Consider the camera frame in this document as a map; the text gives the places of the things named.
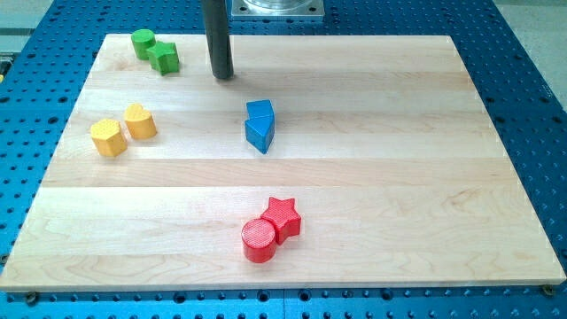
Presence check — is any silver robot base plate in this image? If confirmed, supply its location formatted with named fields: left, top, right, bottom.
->
left=229, top=0, right=325, bottom=21

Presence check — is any blue perforated table plate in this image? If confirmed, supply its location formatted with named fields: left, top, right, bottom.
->
left=1, top=1, right=566, bottom=318

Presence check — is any red cylinder block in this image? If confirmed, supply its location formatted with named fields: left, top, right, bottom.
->
left=241, top=219, right=277, bottom=263

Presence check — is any yellow hexagon block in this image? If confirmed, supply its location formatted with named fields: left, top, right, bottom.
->
left=90, top=119, right=128, bottom=157

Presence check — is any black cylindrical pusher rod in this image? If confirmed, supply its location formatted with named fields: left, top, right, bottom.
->
left=201, top=0, right=234, bottom=80

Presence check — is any light wooden board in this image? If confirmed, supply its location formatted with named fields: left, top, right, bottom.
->
left=1, top=34, right=565, bottom=292

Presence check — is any green cylinder block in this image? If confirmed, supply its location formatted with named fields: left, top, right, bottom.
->
left=130, top=28, right=156, bottom=60

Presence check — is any red star block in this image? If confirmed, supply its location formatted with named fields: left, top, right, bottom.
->
left=260, top=197, right=302, bottom=245

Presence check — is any blue cube block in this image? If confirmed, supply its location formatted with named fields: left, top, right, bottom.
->
left=246, top=99, right=275, bottom=119

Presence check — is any green star block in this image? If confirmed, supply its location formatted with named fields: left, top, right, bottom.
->
left=146, top=41, right=179, bottom=75

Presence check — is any blue triangle block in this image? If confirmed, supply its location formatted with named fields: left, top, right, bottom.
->
left=245, top=116, right=275, bottom=154

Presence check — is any yellow heart block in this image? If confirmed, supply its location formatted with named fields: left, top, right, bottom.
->
left=123, top=103, right=157, bottom=140

